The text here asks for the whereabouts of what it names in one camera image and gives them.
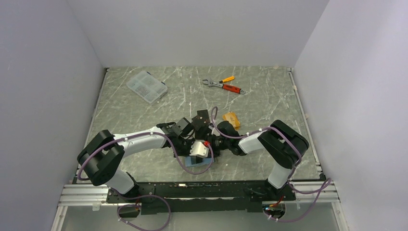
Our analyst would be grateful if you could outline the grey card holder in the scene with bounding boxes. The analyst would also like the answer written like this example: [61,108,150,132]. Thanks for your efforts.
[185,156,216,168]

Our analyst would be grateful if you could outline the black card wallet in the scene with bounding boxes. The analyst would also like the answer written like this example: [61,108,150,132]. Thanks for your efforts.
[191,110,211,131]

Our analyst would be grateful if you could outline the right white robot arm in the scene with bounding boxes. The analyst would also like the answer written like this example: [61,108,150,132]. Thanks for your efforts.
[214,120,310,200]

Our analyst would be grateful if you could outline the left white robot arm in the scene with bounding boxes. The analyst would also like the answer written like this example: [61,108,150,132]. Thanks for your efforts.
[77,118,208,202]

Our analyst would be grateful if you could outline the red adjustable wrench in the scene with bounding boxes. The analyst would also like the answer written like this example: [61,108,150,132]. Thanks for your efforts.
[208,83,246,94]

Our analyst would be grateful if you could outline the clear plastic organizer box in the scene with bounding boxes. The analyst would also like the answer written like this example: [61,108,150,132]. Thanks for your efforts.
[126,71,168,104]

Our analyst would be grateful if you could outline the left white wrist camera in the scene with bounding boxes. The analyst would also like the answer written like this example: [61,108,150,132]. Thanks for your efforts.
[189,141,209,158]

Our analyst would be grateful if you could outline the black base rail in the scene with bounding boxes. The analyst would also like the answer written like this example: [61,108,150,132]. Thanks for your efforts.
[106,180,296,215]

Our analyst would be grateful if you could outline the orange handled pliers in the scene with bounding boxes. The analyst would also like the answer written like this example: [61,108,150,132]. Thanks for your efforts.
[202,76,235,88]

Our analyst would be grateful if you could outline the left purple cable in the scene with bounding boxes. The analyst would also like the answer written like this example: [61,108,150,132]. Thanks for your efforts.
[77,132,215,231]

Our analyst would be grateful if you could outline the purple cable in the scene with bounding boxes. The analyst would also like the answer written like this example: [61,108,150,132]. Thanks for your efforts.
[77,132,215,231]
[210,106,333,223]

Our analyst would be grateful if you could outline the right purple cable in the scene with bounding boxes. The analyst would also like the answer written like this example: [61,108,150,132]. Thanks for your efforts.
[210,106,333,223]

